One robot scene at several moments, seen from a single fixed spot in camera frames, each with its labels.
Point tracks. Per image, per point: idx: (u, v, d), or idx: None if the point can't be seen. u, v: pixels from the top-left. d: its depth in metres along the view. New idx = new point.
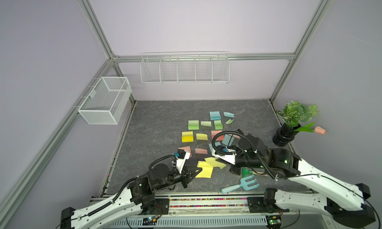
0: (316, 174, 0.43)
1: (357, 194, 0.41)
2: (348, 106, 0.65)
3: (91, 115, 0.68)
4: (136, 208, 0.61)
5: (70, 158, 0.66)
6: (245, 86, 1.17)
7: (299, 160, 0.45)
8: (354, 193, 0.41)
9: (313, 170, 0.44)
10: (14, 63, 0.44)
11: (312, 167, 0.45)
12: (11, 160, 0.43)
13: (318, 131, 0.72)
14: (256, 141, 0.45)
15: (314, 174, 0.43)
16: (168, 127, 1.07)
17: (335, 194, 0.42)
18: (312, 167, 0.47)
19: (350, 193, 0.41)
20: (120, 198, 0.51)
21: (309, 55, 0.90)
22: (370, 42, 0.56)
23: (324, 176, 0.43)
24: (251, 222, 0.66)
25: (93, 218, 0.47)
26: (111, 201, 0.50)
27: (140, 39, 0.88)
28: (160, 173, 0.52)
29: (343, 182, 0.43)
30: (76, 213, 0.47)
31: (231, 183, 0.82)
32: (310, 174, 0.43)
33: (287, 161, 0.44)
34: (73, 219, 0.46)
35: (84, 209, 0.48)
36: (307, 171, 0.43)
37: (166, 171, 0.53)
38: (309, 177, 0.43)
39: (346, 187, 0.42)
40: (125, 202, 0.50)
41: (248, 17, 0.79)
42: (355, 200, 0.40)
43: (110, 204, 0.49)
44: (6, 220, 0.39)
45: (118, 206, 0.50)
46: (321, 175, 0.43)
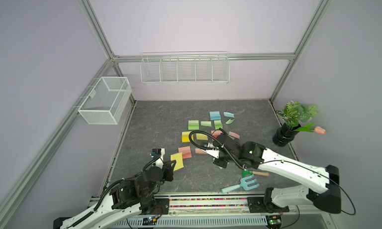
0: (280, 160, 0.47)
1: (322, 176, 0.42)
2: (348, 106, 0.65)
3: (91, 115, 0.68)
4: (135, 210, 0.61)
5: (70, 158, 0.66)
6: (245, 86, 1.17)
7: (264, 149, 0.50)
8: (319, 174, 0.43)
9: (277, 157, 0.48)
10: (14, 63, 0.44)
11: (277, 154, 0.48)
12: (11, 160, 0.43)
13: (318, 130, 0.72)
14: (224, 138, 0.52)
15: (277, 161, 0.47)
16: (168, 127, 1.07)
17: (299, 177, 0.44)
18: (277, 154, 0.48)
19: (316, 175, 0.43)
20: (102, 206, 0.48)
21: (309, 54, 0.89)
22: (370, 42, 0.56)
23: (288, 162, 0.46)
24: (251, 222, 0.66)
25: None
26: (92, 210, 0.48)
27: (140, 39, 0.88)
28: (154, 175, 0.50)
29: (309, 166, 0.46)
30: (63, 223, 0.47)
31: (231, 183, 0.82)
32: (273, 161, 0.47)
33: (252, 152, 0.50)
34: None
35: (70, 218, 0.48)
36: (270, 158, 0.48)
37: (160, 173, 0.52)
38: (273, 164, 0.46)
39: (312, 169, 0.44)
40: (108, 210, 0.47)
41: (248, 17, 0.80)
42: (320, 181, 0.42)
43: (92, 213, 0.47)
44: (6, 220, 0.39)
45: (100, 215, 0.47)
46: (284, 161, 0.46)
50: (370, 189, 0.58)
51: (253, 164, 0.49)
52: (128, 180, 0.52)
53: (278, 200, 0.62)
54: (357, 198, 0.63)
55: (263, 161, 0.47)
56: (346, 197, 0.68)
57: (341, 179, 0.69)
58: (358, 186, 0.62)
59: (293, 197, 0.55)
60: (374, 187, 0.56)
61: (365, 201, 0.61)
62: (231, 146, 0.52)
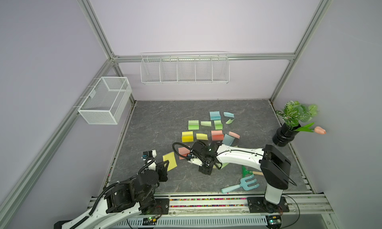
0: (228, 151, 0.58)
1: (258, 155, 0.50)
2: (348, 106, 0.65)
3: (91, 115, 0.68)
4: (134, 211, 0.62)
5: (70, 158, 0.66)
6: (246, 86, 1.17)
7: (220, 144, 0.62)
8: (255, 154, 0.51)
9: (227, 148, 0.59)
10: (14, 63, 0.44)
11: (227, 146, 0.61)
12: (11, 160, 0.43)
13: (318, 131, 0.72)
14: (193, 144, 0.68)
15: (227, 151, 0.58)
16: (168, 127, 1.07)
17: (243, 161, 0.53)
18: (228, 146, 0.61)
19: (252, 155, 0.51)
20: (97, 210, 0.48)
21: (309, 54, 0.89)
22: (369, 42, 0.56)
23: (235, 150, 0.56)
24: (251, 222, 0.66)
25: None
26: (88, 215, 0.48)
27: (140, 39, 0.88)
28: (149, 179, 0.50)
29: (251, 150, 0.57)
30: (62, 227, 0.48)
31: (231, 183, 0.82)
32: (224, 152, 0.58)
33: (211, 148, 0.63)
34: None
35: (69, 222, 0.49)
36: (222, 150, 0.59)
37: (156, 177, 0.52)
38: (224, 154, 0.58)
39: (252, 152, 0.52)
40: (102, 215, 0.47)
41: (248, 17, 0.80)
42: (254, 159, 0.50)
43: (88, 218, 0.48)
44: (7, 220, 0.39)
45: (96, 219, 0.48)
46: (231, 150, 0.57)
50: (370, 189, 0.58)
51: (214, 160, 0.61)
52: (123, 184, 0.52)
53: (268, 195, 0.63)
54: (357, 198, 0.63)
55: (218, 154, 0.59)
56: (346, 196, 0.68)
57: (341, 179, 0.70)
58: (358, 186, 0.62)
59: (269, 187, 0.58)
60: (374, 187, 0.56)
61: (364, 201, 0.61)
62: (198, 149, 0.67)
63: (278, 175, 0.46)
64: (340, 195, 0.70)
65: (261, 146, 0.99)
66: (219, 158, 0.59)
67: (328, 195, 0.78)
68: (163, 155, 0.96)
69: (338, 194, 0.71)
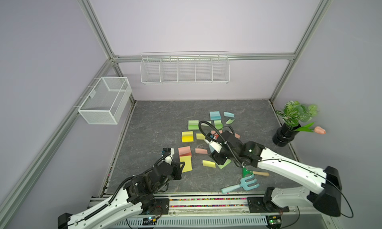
0: (277, 160, 0.49)
1: (318, 175, 0.43)
2: (348, 106, 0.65)
3: (91, 115, 0.68)
4: (137, 209, 0.61)
5: (70, 158, 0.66)
6: (246, 86, 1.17)
7: (263, 148, 0.53)
8: (316, 174, 0.44)
9: (275, 156, 0.50)
10: (15, 63, 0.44)
11: (275, 154, 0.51)
12: (12, 160, 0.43)
13: (318, 131, 0.72)
14: (227, 136, 0.56)
15: (275, 160, 0.49)
16: (168, 127, 1.07)
17: (297, 177, 0.46)
18: (275, 154, 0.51)
19: (311, 174, 0.44)
20: (116, 199, 0.50)
21: (309, 54, 0.89)
22: (369, 42, 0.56)
23: (285, 161, 0.48)
24: (251, 222, 0.66)
25: (91, 221, 0.46)
26: (107, 203, 0.49)
27: (140, 39, 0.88)
28: (165, 171, 0.54)
29: (307, 166, 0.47)
30: (72, 218, 0.46)
31: (231, 183, 0.82)
32: (270, 159, 0.50)
33: (251, 150, 0.53)
34: (69, 224, 0.45)
35: (80, 213, 0.47)
36: (268, 157, 0.50)
37: (170, 169, 0.55)
38: (270, 162, 0.49)
39: (310, 169, 0.45)
40: (122, 203, 0.49)
41: (248, 17, 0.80)
42: (315, 180, 0.43)
43: (106, 206, 0.48)
44: (6, 220, 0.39)
45: (115, 208, 0.49)
46: (282, 160, 0.49)
50: (371, 189, 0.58)
51: (253, 162, 0.52)
52: (140, 176, 0.55)
53: (278, 199, 0.62)
54: (357, 198, 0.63)
55: (261, 159, 0.50)
56: (346, 196, 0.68)
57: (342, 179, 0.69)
58: (358, 186, 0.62)
59: (291, 197, 0.56)
60: (374, 187, 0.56)
61: (364, 201, 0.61)
62: (233, 142, 0.55)
63: (341, 206, 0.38)
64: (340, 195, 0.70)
65: None
66: (259, 164, 0.51)
67: None
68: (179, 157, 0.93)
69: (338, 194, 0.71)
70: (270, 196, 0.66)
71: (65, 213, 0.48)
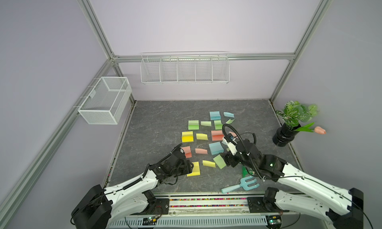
0: (300, 176, 0.48)
1: (344, 197, 0.43)
2: (348, 106, 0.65)
3: (91, 115, 0.68)
4: (144, 202, 0.62)
5: (70, 158, 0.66)
6: (245, 86, 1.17)
7: (286, 164, 0.52)
8: (341, 195, 0.43)
9: (298, 172, 0.49)
10: (14, 63, 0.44)
11: (298, 171, 0.50)
12: (11, 160, 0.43)
13: (318, 130, 0.72)
14: (249, 146, 0.54)
15: (298, 176, 0.48)
16: (168, 127, 1.07)
17: (321, 196, 0.45)
18: (298, 170, 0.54)
19: (336, 195, 0.44)
20: (147, 175, 0.55)
21: (309, 55, 0.90)
22: (369, 42, 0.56)
23: (309, 179, 0.47)
24: (251, 222, 0.66)
25: (128, 193, 0.47)
26: (140, 178, 0.53)
27: (140, 39, 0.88)
28: (181, 156, 0.65)
29: (332, 186, 0.45)
30: (108, 189, 0.45)
31: (231, 183, 0.82)
32: (293, 175, 0.49)
33: (273, 165, 0.52)
34: (107, 194, 0.44)
35: (114, 187, 0.47)
36: (291, 172, 0.50)
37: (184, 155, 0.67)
38: (293, 178, 0.48)
39: (334, 189, 0.45)
40: (153, 179, 0.55)
41: (248, 18, 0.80)
42: (340, 201, 0.42)
43: (140, 180, 0.52)
44: (6, 220, 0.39)
45: (146, 183, 0.53)
46: (305, 177, 0.48)
50: (370, 189, 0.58)
51: (273, 176, 0.51)
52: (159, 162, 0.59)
53: (284, 205, 0.62)
54: None
55: (284, 174, 0.49)
56: None
57: (341, 179, 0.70)
58: (358, 187, 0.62)
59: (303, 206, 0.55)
60: (374, 187, 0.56)
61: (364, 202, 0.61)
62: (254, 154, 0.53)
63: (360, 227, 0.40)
64: None
65: (261, 146, 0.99)
66: (281, 179, 0.50)
67: None
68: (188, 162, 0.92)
69: None
70: (273, 199, 0.65)
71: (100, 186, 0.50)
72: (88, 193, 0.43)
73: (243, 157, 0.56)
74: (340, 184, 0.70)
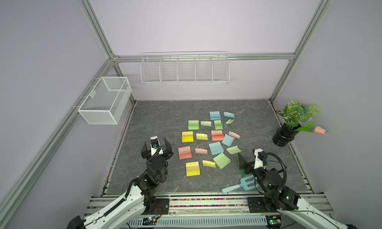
0: (312, 212, 0.57)
1: None
2: (348, 106, 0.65)
3: (91, 115, 0.68)
4: (140, 207, 0.61)
5: (71, 158, 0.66)
6: (245, 86, 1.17)
7: (299, 197, 0.60)
8: None
9: (309, 206, 0.58)
10: (14, 62, 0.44)
11: (309, 204, 0.58)
12: (11, 160, 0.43)
13: (318, 130, 0.72)
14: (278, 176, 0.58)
15: (310, 211, 0.57)
16: (168, 127, 1.07)
17: None
18: (309, 204, 0.59)
19: None
20: (131, 194, 0.54)
21: (309, 54, 0.89)
22: (369, 42, 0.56)
23: (318, 214, 0.56)
24: (251, 221, 0.72)
25: (110, 218, 0.47)
26: (123, 198, 0.52)
27: (140, 39, 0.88)
28: (158, 165, 0.57)
29: (335, 221, 0.55)
30: (88, 219, 0.45)
31: (231, 183, 0.82)
32: (306, 210, 0.57)
33: (288, 197, 0.60)
34: (87, 224, 0.44)
35: (96, 213, 0.47)
36: (303, 207, 0.58)
37: (162, 161, 0.58)
38: (305, 213, 0.57)
39: (336, 224, 0.55)
40: (138, 196, 0.54)
41: (248, 17, 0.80)
42: None
43: (123, 201, 0.51)
44: (6, 220, 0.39)
45: (131, 202, 0.52)
46: (315, 212, 0.57)
50: (370, 189, 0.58)
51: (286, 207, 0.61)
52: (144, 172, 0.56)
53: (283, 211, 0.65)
54: (356, 199, 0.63)
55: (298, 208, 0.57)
56: (345, 197, 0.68)
57: (341, 179, 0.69)
58: (357, 187, 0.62)
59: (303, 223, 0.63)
60: (374, 187, 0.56)
61: (364, 202, 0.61)
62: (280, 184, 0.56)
63: None
64: (339, 195, 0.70)
65: (261, 146, 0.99)
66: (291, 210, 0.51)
67: (328, 194, 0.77)
68: (186, 162, 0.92)
69: (337, 194, 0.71)
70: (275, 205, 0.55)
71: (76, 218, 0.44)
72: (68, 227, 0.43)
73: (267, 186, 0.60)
74: (339, 185, 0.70)
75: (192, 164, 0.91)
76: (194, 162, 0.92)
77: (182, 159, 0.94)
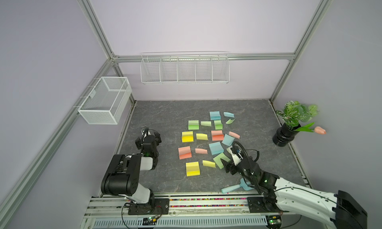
0: (290, 187, 0.55)
1: (330, 200, 0.47)
2: (348, 106, 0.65)
3: (91, 115, 0.68)
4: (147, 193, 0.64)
5: (71, 158, 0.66)
6: (246, 86, 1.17)
7: (278, 178, 0.60)
8: (327, 199, 0.48)
9: (288, 184, 0.56)
10: (15, 62, 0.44)
11: (288, 182, 0.57)
12: (12, 160, 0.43)
13: (318, 131, 0.72)
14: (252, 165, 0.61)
15: (288, 187, 0.56)
16: (168, 127, 1.07)
17: (312, 204, 0.50)
18: (288, 181, 0.57)
19: (323, 199, 0.48)
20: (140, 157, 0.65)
21: (309, 54, 0.89)
22: (369, 42, 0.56)
23: (298, 188, 0.54)
24: (251, 222, 0.66)
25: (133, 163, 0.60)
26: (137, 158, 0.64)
27: (140, 39, 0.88)
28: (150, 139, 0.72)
29: (319, 191, 0.50)
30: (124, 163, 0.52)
31: (231, 183, 0.82)
32: (284, 187, 0.56)
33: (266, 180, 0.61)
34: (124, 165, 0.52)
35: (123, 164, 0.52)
36: (281, 185, 0.57)
37: (152, 137, 0.74)
38: (284, 190, 0.56)
39: (321, 194, 0.49)
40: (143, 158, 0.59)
41: (248, 17, 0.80)
42: (326, 205, 0.47)
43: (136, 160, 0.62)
44: (6, 220, 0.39)
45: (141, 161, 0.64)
46: (294, 187, 0.55)
50: (369, 188, 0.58)
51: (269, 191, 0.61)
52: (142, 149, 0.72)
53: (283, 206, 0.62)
54: (356, 199, 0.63)
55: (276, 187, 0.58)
56: None
57: (341, 179, 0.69)
58: (357, 186, 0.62)
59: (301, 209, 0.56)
60: (374, 187, 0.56)
61: (363, 202, 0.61)
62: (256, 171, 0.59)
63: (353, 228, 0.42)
64: None
65: (261, 146, 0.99)
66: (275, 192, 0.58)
67: None
68: (186, 163, 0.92)
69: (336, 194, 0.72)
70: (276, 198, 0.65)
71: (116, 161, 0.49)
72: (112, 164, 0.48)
73: (245, 174, 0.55)
74: (339, 185, 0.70)
75: (191, 164, 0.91)
76: (195, 162, 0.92)
77: (182, 159, 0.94)
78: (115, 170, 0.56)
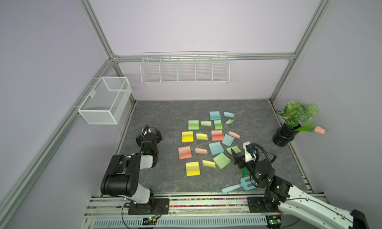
0: (305, 199, 0.54)
1: (345, 218, 0.48)
2: (347, 106, 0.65)
3: (91, 115, 0.68)
4: (147, 191, 0.64)
5: (71, 158, 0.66)
6: (246, 86, 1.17)
7: (291, 186, 0.58)
8: (342, 216, 0.48)
9: (303, 194, 0.55)
10: (15, 62, 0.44)
11: (303, 192, 0.56)
12: (12, 159, 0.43)
13: (318, 130, 0.72)
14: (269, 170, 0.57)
15: (303, 198, 0.54)
16: (168, 127, 1.07)
17: (324, 217, 0.51)
18: (302, 191, 0.56)
19: (339, 216, 0.48)
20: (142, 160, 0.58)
21: (309, 55, 0.90)
22: (369, 42, 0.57)
23: (313, 200, 0.53)
24: (251, 222, 0.66)
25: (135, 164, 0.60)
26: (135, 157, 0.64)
27: (140, 39, 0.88)
28: (150, 137, 0.71)
29: (334, 207, 0.51)
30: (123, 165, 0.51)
31: (231, 183, 0.82)
32: (299, 198, 0.55)
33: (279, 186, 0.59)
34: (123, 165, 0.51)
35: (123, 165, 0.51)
36: (296, 195, 0.56)
37: (152, 135, 0.73)
38: (298, 200, 0.54)
39: (336, 210, 0.50)
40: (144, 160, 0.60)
41: (248, 17, 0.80)
42: (342, 223, 0.47)
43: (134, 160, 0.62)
44: (6, 220, 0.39)
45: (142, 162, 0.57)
46: (309, 199, 0.54)
50: (369, 189, 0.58)
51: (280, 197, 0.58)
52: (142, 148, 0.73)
53: (283, 209, 0.64)
54: (356, 198, 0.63)
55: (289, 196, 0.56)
56: (345, 197, 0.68)
57: (341, 179, 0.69)
58: (357, 186, 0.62)
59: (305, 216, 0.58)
60: (374, 187, 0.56)
61: (363, 202, 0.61)
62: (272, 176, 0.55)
63: None
64: (339, 195, 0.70)
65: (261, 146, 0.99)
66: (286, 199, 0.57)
67: (328, 194, 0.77)
68: (186, 163, 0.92)
69: (336, 194, 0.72)
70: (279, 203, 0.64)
71: (115, 161, 0.48)
72: (110, 165, 0.48)
73: (256, 176, 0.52)
74: (339, 185, 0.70)
75: (191, 164, 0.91)
76: (195, 162, 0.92)
77: (182, 159, 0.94)
78: (114, 171, 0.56)
